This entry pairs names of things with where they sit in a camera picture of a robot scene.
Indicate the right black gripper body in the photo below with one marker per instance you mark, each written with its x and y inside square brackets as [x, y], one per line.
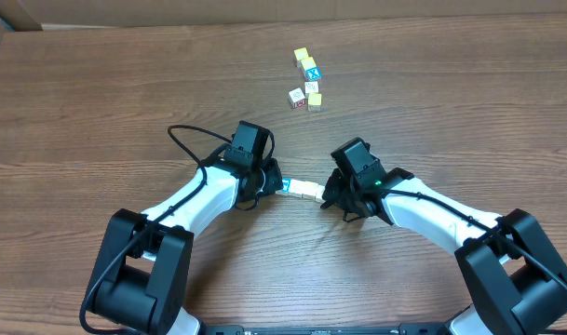
[339, 190]

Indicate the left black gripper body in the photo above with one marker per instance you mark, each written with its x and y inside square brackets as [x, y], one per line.
[272, 176]

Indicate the blue L block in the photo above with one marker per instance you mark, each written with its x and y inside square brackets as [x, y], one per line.
[285, 189]

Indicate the red I block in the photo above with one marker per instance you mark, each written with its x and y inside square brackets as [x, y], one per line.
[296, 188]

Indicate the white block blue side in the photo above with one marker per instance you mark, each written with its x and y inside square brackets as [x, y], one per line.
[320, 189]

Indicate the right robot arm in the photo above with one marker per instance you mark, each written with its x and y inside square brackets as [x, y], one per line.
[515, 277]

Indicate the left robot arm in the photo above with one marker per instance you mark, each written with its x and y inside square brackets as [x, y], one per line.
[139, 278]

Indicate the white block red side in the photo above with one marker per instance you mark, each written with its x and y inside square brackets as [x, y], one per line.
[297, 98]

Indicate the yellow block lower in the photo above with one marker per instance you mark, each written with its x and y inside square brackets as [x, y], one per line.
[314, 102]

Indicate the yellow block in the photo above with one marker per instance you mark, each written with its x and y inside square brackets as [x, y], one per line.
[307, 64]
[299, 55]
[314, 102]

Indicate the blue X block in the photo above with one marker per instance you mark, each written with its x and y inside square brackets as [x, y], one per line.
[313, 74]

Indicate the yellow block far top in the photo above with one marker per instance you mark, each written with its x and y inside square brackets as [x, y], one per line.
[299, 55]

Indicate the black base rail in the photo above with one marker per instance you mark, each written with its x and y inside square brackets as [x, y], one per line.
[401, 329]

